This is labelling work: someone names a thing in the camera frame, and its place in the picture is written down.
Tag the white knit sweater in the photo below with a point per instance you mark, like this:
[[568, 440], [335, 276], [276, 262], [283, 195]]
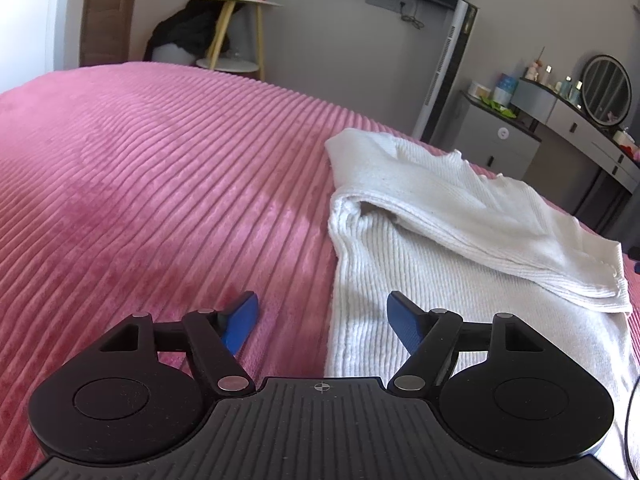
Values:
[[450, 220]]

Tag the round side table yellow legs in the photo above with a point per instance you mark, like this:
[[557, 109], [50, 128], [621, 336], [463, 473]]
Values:
[[240, 1]]

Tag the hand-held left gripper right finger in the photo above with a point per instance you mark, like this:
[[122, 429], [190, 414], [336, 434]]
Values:
[[402, 322]]

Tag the red white tissue pack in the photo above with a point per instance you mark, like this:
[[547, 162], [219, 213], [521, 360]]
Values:
[[625, 140]]

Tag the grey vanity desk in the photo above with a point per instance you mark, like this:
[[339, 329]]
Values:
[[575, 122]]

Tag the pink ribbed bedspread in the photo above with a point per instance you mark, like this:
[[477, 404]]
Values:
[[150, 185]]

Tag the brown wooden door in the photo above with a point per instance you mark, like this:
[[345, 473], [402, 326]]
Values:
[[107, 10]]

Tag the small figurine bottle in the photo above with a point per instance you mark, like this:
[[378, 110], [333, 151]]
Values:
[[535, 70]]

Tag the white tower fan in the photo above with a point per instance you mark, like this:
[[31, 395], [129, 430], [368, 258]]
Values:
[[445, 70]]

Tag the teal cosmetic bottles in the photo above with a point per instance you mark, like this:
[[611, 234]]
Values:
[[567, 87]]

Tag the round vanity mirror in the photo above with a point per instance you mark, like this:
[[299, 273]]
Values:
[[607, 87]]

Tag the green leafy item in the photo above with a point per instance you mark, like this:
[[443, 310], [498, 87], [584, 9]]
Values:
[[497, 107]]

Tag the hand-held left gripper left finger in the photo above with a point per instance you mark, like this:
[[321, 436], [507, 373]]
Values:
[[242, 322]]

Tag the white blue humidifier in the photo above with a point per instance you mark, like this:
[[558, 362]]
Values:
[[505, 89]]

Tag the white round bin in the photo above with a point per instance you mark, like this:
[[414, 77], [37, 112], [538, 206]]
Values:
[[167, 55]]

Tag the small white box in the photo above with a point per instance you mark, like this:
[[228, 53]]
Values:
[[477, 89]]

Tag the grey nightstand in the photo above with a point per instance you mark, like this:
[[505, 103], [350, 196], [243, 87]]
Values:
[[495, 145]]

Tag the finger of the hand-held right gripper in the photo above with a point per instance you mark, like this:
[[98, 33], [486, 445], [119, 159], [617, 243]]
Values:
[[636, 260]]

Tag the wall power outlet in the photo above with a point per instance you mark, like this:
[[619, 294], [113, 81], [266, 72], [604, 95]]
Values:
[[387, 1]]

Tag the black garment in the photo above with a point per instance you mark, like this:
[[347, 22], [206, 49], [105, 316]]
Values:
[[185, 30]]

